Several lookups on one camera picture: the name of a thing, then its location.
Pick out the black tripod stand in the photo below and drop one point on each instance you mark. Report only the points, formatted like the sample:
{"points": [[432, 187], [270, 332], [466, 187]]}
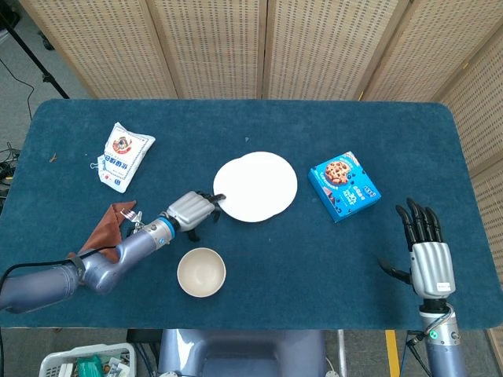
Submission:
{"points": [[47, 77]]}

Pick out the blue cookie box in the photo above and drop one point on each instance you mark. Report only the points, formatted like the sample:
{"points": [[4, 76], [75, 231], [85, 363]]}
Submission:
{"points": [[344, 184]]}

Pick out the brown cloth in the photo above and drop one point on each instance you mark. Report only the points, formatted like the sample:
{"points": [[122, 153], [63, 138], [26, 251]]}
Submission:
{"points": [[108, 231]]}

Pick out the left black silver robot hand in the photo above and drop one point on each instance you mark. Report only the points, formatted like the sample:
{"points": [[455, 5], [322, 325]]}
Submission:
{"points": [[188, 210]]}

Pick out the white sugar bag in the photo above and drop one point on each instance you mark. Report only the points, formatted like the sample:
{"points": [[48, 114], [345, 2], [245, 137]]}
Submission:
{"points": [[122, 157]]}

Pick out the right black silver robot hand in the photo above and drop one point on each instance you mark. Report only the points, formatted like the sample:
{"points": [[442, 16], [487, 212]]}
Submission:
{"points": [[432, 271]]}

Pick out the silver fork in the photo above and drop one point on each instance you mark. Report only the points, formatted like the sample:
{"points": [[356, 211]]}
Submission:
{"points": [[127, 214]]}

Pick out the dark blue table cloth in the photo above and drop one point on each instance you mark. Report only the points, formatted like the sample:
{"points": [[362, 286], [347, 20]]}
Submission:
{"points": [[251, 118]]}

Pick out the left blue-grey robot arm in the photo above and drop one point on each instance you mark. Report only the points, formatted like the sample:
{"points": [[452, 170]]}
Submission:
{"points": [[98, 271]]}

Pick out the metal binder clip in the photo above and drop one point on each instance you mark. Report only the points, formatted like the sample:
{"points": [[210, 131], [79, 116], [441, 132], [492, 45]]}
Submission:
{"points": [[95, 165]]}

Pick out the white round plate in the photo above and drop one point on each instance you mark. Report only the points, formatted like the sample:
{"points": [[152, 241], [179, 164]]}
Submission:
{"points": [[292, 178], [251, 190]]}

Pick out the white plastic basket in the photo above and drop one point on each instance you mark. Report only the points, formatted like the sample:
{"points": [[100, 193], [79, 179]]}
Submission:
{"points": [[78, 353]]}

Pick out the woven rattan folding screen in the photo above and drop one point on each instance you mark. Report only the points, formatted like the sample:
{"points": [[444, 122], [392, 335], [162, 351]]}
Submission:
{"points": [[220, 47]]}

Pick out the small brown leaf scrap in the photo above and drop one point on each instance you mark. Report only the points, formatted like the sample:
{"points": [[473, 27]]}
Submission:
{"points": [[53, 157]]}

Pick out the blue-grey robot torso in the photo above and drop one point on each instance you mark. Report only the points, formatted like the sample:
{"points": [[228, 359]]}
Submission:
{"points": [[243, 353]]}

